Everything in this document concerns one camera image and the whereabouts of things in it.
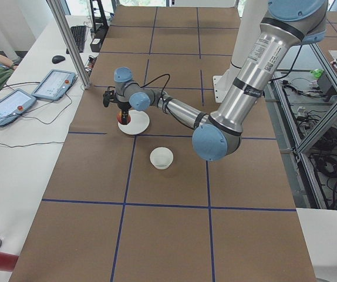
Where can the red yellow apple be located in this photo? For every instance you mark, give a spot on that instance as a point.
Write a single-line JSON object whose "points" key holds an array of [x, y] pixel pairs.
{"points": [[118, 117]]}

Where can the blue teach pendant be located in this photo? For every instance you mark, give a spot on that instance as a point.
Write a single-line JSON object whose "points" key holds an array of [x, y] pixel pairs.
{"points": [[55, 84], [14, 105]]}

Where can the aluminium frame post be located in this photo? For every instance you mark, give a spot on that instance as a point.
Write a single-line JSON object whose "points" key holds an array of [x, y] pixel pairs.
{"points": [[59, 16]]}

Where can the far blue teach pendant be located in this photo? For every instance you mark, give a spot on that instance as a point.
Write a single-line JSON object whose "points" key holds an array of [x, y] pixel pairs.
{"points": [[55, 84]]}

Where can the white plate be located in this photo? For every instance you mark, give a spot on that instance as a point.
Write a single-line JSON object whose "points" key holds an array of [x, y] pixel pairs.
{"points": [[138, 124]]}

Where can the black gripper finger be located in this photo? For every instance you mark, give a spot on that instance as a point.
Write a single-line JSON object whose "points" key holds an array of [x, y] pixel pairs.
{"points": [[124, 117]]}

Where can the black keyboard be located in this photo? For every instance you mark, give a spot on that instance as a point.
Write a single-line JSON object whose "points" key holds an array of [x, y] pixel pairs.
{"points": [[79, 35]]}

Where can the white bowl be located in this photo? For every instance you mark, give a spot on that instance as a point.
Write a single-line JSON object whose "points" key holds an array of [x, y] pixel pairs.
{"points": [[161, 157]]}

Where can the black computer mouse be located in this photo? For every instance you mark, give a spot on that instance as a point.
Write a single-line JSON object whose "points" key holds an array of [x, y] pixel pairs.
{"points": [[57, 59]]}

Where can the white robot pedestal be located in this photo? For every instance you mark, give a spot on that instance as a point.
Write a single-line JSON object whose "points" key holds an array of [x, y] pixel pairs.
{"points": [[248, 33]]}

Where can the near blue teach pendant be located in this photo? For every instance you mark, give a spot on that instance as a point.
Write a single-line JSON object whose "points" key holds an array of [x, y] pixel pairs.
{"points": [[14, 105]]}

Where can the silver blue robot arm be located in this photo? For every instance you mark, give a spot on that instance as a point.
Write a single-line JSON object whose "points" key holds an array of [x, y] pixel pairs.
{"points": [[285, 24]]}

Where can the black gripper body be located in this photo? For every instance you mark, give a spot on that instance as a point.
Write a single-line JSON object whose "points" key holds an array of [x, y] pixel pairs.
{"points": [[122, 106]]}

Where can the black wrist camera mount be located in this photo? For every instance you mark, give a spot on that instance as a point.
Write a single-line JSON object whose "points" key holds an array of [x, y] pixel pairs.
{"points": [[109, 96]]}

